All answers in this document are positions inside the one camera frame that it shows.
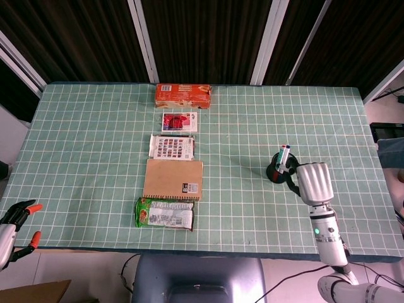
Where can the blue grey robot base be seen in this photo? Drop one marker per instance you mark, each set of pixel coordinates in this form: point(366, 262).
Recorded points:
point(199, 277)

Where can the sticker sheet plastic pack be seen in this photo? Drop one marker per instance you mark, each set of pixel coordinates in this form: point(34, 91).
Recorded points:
point(170, 147)

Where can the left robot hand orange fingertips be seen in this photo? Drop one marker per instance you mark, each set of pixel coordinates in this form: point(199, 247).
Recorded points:
point(8, 243)

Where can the orange cardboard snack box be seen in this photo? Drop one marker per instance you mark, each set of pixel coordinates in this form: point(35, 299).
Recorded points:
point(183, 96)

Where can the dark slatted partition panel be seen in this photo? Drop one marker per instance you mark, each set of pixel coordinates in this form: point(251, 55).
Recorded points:
point(15, 94)
point(363, 41)
point(72, 38)
point(293, 34)
point(205, 38)

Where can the green snack bag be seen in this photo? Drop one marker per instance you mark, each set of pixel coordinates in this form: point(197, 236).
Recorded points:
point(164, 216)

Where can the black box shaped device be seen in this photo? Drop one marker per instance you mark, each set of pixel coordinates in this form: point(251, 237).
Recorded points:
point(386, 131)

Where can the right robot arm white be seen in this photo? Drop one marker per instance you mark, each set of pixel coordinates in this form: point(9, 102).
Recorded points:
point(328, 246)

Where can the red picture card pack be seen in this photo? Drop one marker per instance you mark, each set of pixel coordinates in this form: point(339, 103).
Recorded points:
point(178, 122)

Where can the white partition frame post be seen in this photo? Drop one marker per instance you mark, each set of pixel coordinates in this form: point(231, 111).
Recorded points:
point(145, 41)
point(383, 82)
point(266, 44)
point(307, 42)
point(22, 63)

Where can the black round object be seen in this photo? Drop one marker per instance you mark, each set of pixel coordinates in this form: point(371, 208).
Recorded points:
point(273, 175)

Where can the right robot hand white back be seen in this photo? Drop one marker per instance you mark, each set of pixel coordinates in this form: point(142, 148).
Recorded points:
point(315, 183)

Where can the brown cardboard box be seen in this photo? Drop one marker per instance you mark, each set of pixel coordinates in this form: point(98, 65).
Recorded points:
point(34, 292)

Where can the blue grey cloth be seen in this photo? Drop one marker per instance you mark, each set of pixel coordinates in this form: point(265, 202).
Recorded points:
point(391, 153)

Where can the green white grid tablecloth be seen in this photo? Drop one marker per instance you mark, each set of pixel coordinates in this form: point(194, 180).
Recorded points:
point(252, 214)

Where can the kraft spiral notebook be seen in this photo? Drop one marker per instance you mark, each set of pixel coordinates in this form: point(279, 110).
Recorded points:
point(167, 178)

